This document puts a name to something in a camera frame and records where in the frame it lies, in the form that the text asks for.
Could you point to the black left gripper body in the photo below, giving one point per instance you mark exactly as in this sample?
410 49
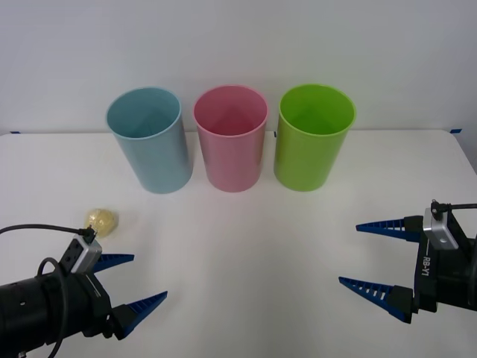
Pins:
93 302

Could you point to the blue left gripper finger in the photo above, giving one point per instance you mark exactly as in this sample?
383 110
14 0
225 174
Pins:
112 260
139 311

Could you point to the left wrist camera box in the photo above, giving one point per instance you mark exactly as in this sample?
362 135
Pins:
83 257

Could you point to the green plastic bin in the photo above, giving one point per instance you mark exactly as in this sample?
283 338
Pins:
305 160

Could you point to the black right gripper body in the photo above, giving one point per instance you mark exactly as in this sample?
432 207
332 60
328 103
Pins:
425 276

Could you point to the pale blue plastic bin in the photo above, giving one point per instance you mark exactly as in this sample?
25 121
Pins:
156 160

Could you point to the yellow paper ball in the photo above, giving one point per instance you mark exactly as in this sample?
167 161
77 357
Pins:
106 220

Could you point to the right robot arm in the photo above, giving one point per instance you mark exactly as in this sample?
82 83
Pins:
471 276

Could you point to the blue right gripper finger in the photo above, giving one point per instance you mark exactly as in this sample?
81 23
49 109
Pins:
411 228
400 304

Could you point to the pink plastic bin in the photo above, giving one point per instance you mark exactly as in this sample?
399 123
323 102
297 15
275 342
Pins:
231 160

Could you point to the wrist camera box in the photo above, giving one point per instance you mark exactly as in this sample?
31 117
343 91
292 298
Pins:
83 257
441 231

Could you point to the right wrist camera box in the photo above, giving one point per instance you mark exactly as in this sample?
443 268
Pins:
441 231

